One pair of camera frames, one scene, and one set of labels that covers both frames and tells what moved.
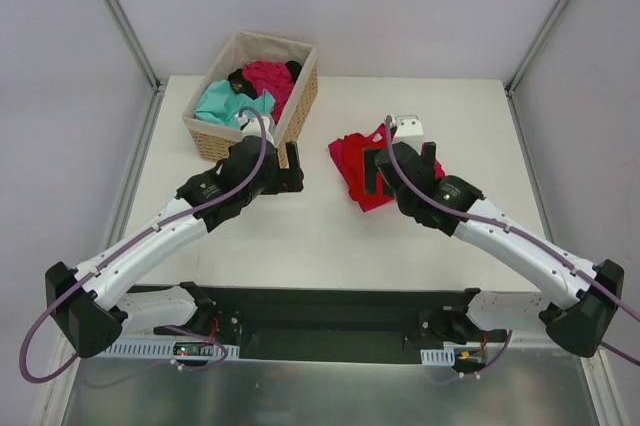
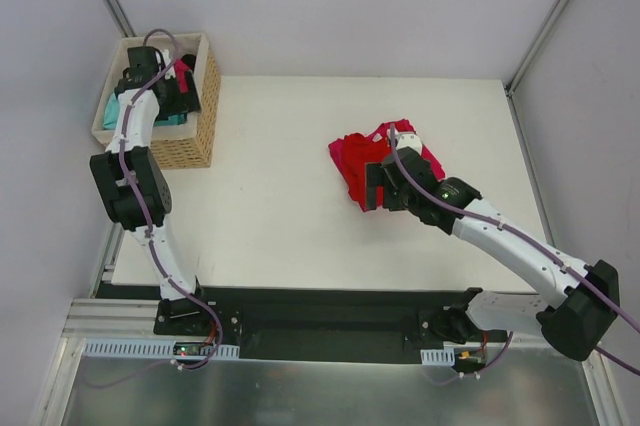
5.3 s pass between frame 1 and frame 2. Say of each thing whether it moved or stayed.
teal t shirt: moved
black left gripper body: moved
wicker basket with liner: moved
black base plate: stayed
